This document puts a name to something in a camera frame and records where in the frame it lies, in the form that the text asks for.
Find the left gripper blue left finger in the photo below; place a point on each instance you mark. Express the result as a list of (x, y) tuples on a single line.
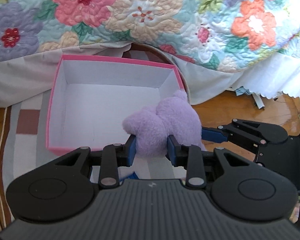
[(130, 150)]

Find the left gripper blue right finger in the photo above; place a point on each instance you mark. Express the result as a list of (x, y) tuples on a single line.
[(173, 151)]

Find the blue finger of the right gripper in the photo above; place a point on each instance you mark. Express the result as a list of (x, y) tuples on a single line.
[(213, 135)]

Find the purple plush toy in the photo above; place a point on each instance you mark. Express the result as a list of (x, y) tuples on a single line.
[(153, 125)]

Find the pink cardboard box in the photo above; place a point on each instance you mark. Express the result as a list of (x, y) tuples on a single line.
[(92, 95)]

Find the striped checked rug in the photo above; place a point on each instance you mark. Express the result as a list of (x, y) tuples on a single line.
[(22, 144)]

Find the floral quilted bedspread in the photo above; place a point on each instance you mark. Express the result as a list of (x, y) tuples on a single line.
[(223, 35)]

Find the white bed skirt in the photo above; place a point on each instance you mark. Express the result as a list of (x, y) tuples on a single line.
[(27, 76)]

